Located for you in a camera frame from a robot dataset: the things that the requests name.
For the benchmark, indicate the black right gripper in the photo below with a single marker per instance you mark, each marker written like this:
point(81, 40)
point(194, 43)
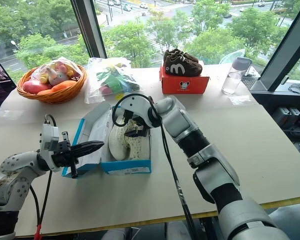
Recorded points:
point(141, 125)

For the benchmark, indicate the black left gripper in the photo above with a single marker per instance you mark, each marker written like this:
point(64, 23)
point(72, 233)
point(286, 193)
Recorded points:
point(62, 153)

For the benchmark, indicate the cream dotted shoe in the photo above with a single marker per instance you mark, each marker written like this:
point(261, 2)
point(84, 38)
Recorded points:
point(136, 147)

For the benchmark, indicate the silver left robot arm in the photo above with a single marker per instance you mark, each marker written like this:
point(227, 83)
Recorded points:
point(12, 172)

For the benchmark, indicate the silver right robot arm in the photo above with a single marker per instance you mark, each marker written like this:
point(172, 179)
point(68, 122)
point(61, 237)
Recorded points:
point(205, 155)

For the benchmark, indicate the blue shoebox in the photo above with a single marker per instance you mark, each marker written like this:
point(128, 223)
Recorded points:
point(130, 168)

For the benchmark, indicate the orange shoebox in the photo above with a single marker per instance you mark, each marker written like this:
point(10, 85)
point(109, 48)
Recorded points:
point(183, 83)

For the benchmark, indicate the white knit shoe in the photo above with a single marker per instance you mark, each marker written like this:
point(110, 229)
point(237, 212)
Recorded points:
point(117, 142)

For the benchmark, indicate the white tissue paper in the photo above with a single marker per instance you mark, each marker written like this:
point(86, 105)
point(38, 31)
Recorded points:
point(97, 135)

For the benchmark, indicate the plastic bag of colourful toys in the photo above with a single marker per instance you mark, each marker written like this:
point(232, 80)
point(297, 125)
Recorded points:
point(112, 80)

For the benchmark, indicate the orange wicker basket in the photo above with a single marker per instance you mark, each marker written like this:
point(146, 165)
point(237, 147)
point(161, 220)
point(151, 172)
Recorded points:
point(52, 96)

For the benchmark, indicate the orange toy carrot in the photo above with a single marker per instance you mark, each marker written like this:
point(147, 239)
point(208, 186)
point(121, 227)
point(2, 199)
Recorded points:
point(63, 86)

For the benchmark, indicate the brown suede shoe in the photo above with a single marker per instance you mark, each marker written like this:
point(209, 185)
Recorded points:
point(182, 55)
point(183, 67)

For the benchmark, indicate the pink toy fruit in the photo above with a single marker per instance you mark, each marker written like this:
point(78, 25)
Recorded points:
point(33, 87)

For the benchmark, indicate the bagged plush unicorn toy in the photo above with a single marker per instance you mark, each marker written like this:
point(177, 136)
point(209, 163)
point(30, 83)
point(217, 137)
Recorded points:
point(56, 73)

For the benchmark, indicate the black laptop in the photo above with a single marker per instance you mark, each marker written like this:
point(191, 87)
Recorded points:
point(0, 87)

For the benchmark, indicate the small clear plastic bag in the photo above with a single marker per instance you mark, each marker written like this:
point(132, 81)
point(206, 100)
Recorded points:
point(240, 99)

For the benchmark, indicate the clear bottle with purple lid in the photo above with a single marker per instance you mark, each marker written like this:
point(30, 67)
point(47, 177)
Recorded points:
point(232, 80)

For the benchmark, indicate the black mesh device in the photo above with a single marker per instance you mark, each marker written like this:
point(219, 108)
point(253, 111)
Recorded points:
point(250, 80)

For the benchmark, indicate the grey equipment box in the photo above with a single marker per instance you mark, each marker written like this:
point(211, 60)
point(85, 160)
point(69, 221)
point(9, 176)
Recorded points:
point(286, 116)

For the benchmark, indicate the blue-grey rounded shape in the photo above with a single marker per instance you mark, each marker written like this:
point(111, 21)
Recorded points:
point(292, 222)

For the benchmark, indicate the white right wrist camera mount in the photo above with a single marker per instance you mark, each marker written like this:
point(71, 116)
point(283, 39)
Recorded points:
point(137, 105)

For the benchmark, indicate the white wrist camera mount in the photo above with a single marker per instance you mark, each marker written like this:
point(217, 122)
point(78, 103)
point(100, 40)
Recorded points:
point(49, 136)
point(137, 105)

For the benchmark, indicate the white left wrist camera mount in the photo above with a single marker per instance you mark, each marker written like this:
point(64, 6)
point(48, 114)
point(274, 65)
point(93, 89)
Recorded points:
point(49, 136)

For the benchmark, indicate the dark window frame post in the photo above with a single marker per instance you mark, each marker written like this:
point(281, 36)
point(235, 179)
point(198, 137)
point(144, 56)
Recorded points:
point(90, 27)

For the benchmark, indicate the dark slanted window frame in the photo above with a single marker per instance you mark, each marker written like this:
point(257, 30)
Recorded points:
point(282, 50)

